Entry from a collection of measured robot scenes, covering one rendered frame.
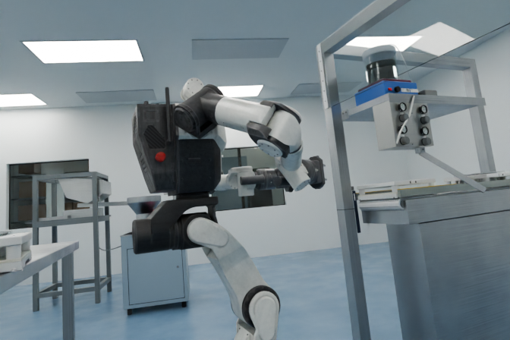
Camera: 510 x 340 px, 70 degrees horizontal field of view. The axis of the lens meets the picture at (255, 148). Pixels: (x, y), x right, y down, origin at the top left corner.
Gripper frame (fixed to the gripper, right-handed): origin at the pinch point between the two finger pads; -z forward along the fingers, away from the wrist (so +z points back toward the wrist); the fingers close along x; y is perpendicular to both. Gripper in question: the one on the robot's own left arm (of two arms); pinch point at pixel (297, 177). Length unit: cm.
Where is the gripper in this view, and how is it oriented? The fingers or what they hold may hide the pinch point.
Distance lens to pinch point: 157.0
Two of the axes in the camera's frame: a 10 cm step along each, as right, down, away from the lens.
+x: 0.9, 9.9, -1.4
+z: -9.6, 0.4, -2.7
